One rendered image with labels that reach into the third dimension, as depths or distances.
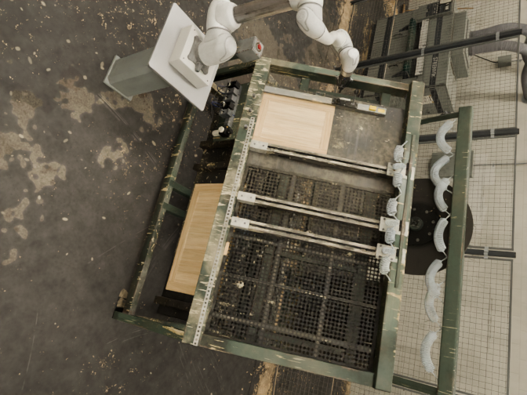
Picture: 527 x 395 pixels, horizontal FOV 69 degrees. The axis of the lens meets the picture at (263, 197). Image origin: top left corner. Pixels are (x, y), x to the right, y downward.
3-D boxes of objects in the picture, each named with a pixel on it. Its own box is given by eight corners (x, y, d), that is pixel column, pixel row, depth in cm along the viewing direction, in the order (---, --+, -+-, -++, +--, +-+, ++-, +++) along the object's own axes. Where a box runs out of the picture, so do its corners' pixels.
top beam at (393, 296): (407, 87, 305) (412, 80, 296) (419, 89, 305) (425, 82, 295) (370, 386, 241) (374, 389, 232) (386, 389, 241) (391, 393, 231)
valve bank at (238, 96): (216, 77, 304) (240, 71, 290) (227, 87, 315) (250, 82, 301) (200, 132, 290) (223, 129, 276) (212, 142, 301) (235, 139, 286)
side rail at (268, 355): (205, 332, 256) (202, 333, 245) (369, 371, 250) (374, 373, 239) (201, 345, 254) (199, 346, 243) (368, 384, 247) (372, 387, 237)
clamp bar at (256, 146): (252, 141, 291) (251, 126, 268) (409, 172, 284) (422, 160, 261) (249, 153, 288) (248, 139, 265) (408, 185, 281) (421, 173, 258)
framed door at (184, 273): (197, 184, 332) (195, 183, 330) (247, 183, 299) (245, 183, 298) (167, 289, 306) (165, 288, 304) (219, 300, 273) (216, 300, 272)
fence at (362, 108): (265, 88, 304) (265, 85, 301) (384, 111, 299) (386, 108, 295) (263, 93, 303) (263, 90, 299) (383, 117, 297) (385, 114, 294)
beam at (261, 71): (257, 63, 318) (256, 55, 308) (271, 66, 317) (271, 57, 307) (183, 341, 254) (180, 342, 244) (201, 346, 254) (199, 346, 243)
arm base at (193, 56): (184, 63, 240) (190, 60, 236) (194, 34, 246) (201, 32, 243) (204, 81, 253) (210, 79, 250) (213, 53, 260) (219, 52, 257)
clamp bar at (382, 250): (234, 215, 273) (230, 206, 250) (400, 251, 266) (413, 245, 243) (230, 229, 270) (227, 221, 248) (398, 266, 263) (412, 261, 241)
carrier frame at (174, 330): (189, 76, 357) (260, 57, 309) (268, 144, 461) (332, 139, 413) (111, 318, 294) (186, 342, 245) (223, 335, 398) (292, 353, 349)
